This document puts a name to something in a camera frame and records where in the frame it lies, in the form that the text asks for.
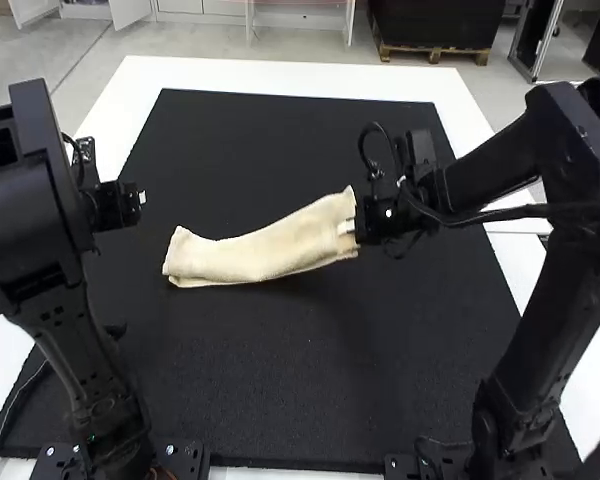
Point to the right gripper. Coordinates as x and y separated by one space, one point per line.
387 217

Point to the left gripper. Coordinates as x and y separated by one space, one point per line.
112 206

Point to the pale towel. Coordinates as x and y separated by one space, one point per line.
260 255

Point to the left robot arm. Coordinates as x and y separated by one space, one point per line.
35 225

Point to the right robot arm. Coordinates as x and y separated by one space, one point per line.
555 210

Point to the black mat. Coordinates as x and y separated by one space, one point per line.
280 360

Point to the white cupboard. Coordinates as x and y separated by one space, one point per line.
130 12
32 12

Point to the wooden pallet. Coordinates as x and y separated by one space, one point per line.
430 51

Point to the white desk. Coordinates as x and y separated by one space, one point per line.
300 22

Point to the black crate stack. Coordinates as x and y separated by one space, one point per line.
430 22

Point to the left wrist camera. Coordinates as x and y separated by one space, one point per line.
85 149

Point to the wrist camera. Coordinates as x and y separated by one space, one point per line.
85 149
421 147

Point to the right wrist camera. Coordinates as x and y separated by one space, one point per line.
421 147

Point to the metal frame rack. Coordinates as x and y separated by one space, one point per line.
532 35

